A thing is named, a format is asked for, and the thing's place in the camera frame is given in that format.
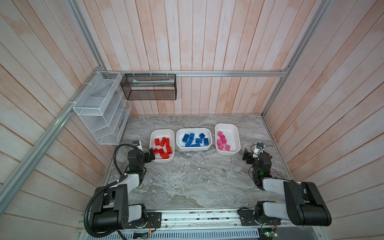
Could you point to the middle white plastic bin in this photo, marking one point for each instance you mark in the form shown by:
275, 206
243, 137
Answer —
197, 132

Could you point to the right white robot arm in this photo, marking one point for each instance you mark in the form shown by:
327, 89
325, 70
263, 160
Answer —
302, 203

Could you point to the right white plastic bin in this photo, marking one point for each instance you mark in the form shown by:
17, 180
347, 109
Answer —
232, 136

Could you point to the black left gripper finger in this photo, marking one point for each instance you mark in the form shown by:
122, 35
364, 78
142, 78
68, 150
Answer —
147, 157
151, 154

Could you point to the white wire mesh shelf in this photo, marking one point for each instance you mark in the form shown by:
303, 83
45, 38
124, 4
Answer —
103, 109

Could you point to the left white plastic bin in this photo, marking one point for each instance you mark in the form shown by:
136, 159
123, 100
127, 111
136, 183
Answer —
159, 134

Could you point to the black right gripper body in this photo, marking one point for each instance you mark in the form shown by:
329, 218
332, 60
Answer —
255, 169

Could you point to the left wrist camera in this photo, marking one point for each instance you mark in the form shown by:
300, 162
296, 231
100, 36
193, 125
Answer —
137, 144

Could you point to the black wire mesh basket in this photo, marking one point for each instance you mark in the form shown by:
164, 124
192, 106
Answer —
149, 87

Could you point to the white plastic bin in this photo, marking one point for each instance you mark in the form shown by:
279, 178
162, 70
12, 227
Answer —
232, 136
159, 134
197, 132

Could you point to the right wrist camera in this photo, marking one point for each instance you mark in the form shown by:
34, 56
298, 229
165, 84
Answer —
257, 148

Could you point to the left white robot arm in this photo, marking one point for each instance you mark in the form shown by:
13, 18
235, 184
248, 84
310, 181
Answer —
109, 211

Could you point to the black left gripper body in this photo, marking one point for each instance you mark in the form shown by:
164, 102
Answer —
141, 163

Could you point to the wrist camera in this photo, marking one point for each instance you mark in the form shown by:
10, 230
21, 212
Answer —
257, 148
137, 144

